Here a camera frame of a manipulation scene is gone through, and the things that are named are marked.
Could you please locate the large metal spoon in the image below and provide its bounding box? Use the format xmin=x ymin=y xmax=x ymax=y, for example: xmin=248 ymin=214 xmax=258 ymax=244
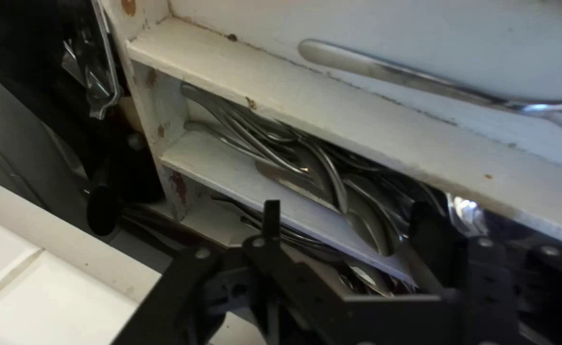
xmin=298 ymin=38 xmax=562 ymax=144

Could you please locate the black handled utensil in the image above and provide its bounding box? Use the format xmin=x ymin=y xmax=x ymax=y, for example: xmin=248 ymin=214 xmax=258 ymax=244
xmin=85 ymin=158 xmax=121 ymax=236

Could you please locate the drawer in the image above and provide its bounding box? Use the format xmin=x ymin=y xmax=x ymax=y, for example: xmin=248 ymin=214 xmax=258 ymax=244
xmin=0 ymin=0 xmax=562 ymax=307

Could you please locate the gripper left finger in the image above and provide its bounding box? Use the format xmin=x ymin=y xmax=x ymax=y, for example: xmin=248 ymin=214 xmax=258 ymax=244
xmin=112 ymin=200 xmax=346 ymax=345

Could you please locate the shiny metal utensil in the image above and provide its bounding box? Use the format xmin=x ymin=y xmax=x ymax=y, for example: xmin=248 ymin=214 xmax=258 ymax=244
xmin=62 ymin=0 xmax=121 ymax=120

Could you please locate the heap of metal cutlery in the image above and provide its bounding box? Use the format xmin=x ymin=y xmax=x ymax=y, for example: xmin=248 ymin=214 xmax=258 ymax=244
xmin=123 ymin=192 xmax=408 ymax=298

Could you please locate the white cutlery tray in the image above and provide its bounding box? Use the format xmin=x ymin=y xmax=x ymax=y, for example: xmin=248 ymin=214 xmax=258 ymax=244
xmin=100 ymin=0 xmax=562 ymax=288

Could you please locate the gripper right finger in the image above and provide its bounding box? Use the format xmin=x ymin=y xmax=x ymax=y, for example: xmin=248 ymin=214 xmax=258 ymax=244
xmin=407 ymin=201 xmax=562 ymax=345

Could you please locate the heap of metal spoons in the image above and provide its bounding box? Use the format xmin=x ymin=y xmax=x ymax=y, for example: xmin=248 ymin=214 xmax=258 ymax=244
xmin=180 ymin=82 xmax=491 ymax=257

